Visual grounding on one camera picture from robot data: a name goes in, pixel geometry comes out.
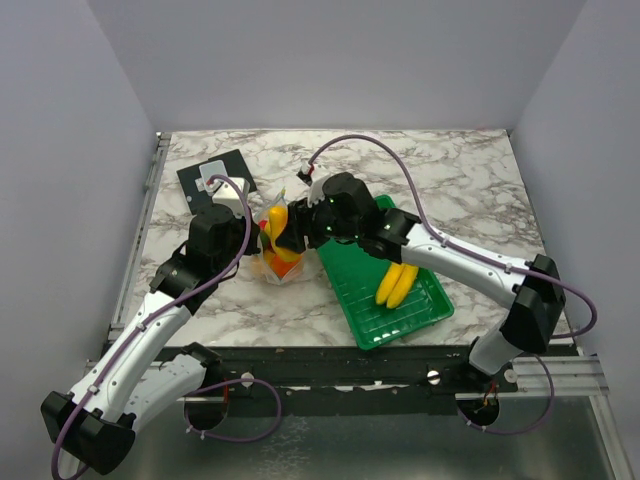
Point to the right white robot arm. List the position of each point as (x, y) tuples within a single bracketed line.
[(529, 290)]

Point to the orange peach with leaf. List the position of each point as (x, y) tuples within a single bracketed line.
[(260, 270)]

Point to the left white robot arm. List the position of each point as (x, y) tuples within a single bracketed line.
[(97, 420)]

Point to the yellow banana bunch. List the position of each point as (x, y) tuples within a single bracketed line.
[(396, 285)]

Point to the yellow orange mango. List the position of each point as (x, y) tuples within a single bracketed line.
[(277, 221)]

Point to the clear zip top bag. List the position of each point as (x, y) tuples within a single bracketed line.
[(265, 252)]

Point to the green plastic tray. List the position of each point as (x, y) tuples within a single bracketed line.
[(355, 277)]

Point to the red apple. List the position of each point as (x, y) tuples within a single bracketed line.
[(264, 231)]

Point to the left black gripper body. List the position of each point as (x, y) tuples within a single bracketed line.
[(239, 239)]

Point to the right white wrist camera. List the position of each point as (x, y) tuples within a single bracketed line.
[(315, 180)]

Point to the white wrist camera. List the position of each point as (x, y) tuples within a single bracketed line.
[(223, 193), (315, 180)]

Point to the orange fruit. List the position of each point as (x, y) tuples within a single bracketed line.
[(280, 267)]

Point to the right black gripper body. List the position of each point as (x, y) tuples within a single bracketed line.
[(325, 224)]

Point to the black network box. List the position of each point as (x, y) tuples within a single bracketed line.
[(193, 186)]

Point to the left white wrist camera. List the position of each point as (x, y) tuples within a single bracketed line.
[(223, 193)]

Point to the white grey small router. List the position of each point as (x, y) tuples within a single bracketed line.
[(212, 168)]

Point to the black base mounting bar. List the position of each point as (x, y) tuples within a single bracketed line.
[(347, 381)]

